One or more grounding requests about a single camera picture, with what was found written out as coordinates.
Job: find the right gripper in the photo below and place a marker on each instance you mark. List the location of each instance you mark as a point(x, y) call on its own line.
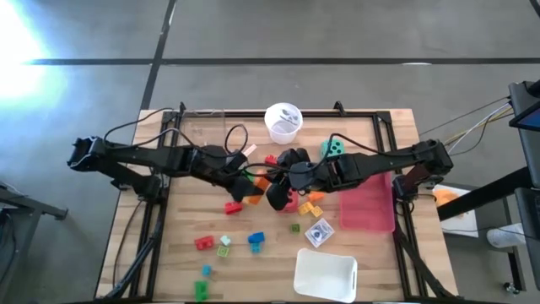
point(312, 175)

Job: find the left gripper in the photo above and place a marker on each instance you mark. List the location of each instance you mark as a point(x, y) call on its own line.
point(213, 162)

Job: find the red two-stud brick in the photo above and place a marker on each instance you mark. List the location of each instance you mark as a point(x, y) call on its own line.
point(233, 207)
point(271, 160)
point(204, 242)

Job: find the yellow toy brick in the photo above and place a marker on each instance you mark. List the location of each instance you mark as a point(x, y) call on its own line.
point(305, 208)

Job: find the orange toy brick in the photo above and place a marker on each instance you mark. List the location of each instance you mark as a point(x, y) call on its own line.
point(315, 196)

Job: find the tan wooden block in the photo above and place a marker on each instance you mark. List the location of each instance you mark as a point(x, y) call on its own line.
point(250, 150)

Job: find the small orange-yellow square brick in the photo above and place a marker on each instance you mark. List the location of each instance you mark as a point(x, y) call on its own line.
point(317, 211)

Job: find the mint toy brick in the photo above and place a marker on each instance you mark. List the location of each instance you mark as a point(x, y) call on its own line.
point(225, 240)

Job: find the clear plastic card pack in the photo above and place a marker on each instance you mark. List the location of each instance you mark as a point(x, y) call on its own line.
point(319, 233)

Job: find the teal foam die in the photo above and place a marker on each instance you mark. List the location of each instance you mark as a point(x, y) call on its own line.
point(332, 148)

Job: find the pink plastic tray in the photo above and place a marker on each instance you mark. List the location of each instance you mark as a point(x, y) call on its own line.
point(367, 207)

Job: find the green two-stud brick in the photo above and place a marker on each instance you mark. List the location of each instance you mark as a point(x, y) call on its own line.
point(201, 290)

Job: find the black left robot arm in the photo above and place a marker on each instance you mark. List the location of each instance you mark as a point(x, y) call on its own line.
point(135, 156)

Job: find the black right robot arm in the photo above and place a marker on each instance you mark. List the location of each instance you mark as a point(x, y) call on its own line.
point(379, 162)

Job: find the small green square brick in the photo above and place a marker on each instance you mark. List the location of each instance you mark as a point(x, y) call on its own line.
point(295, 228)

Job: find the blue toy brick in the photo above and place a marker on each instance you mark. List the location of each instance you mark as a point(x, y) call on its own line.
point(256, 237)

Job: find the teal two-stud brick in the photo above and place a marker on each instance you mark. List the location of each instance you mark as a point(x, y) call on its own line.
point(255, 248)

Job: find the translucent white plastic cup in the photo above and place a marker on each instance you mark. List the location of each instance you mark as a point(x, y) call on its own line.
point(283, 124)

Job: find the light green square brick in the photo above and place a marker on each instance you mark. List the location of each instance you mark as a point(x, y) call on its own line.
point(223, 251)

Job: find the clear plastic container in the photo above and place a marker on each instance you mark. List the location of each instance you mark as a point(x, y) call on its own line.
point(211, 126)

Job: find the small teal brick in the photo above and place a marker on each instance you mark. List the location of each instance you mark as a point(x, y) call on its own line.
point(206, 270)

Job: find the white plastic bin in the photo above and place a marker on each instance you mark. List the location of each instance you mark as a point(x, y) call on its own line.
point(325, 274)

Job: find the orange object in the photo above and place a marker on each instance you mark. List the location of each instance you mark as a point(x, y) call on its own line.
point(446, 197)

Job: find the white side table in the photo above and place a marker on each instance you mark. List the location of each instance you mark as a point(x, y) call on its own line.
point(464, 219)

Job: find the black side table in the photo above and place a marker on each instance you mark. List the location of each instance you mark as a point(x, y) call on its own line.
point(34, 204)

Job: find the person's foot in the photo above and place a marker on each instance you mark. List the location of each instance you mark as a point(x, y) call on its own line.
point(506, 238)

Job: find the dark grey equipment case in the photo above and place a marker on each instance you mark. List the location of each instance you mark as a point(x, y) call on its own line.
point(529, 219)

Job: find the dark monitor on stand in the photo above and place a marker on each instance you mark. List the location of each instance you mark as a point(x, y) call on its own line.
point(529, 152)

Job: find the caster wheel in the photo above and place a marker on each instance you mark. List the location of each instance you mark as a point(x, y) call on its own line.
point(511, 288)

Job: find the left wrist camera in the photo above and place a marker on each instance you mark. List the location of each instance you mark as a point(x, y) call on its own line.
point(237, 160)

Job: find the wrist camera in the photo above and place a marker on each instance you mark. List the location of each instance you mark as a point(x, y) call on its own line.
point(293, 157)
point(237, 160)

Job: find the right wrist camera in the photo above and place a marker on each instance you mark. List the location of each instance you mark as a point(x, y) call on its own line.
point(293, 157)

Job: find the black aluminium table frame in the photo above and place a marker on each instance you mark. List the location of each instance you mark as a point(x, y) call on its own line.
point(358, 114)

